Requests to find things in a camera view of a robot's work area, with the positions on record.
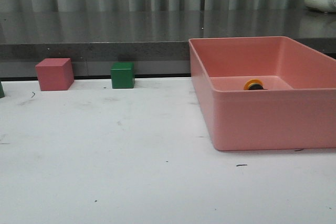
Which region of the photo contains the pink plastic bin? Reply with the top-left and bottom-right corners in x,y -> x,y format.
189,36 -> 335,151

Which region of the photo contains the green cube block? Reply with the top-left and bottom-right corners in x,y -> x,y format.
110,62 -> 135,89

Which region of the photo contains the green block at left edge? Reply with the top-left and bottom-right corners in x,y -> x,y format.
0,82 -> 5,98

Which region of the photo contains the pink cube block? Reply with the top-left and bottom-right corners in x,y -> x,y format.
35,58 -> 74,91

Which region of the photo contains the yellow push button switch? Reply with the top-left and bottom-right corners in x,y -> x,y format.
244,79 -> 267,90

